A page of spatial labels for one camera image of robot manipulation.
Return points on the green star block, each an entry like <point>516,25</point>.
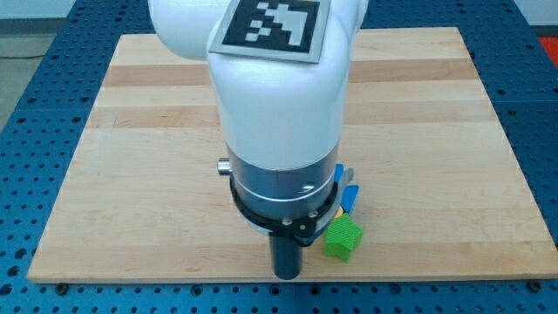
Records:
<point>342,238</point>

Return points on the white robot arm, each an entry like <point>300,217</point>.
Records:
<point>279,68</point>

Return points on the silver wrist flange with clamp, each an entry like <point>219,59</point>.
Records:
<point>298,204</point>

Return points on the blue block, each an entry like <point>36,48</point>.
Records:
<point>350,193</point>

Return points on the yellow block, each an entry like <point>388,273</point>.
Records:
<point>339,212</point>

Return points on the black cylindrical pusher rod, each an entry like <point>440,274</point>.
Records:
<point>286,256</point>

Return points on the black white fiducial marker tag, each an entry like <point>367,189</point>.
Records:
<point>289,30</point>

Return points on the wooden board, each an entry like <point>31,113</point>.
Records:
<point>441,194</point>

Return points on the blue perforated table plate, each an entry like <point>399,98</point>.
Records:
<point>40,136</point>

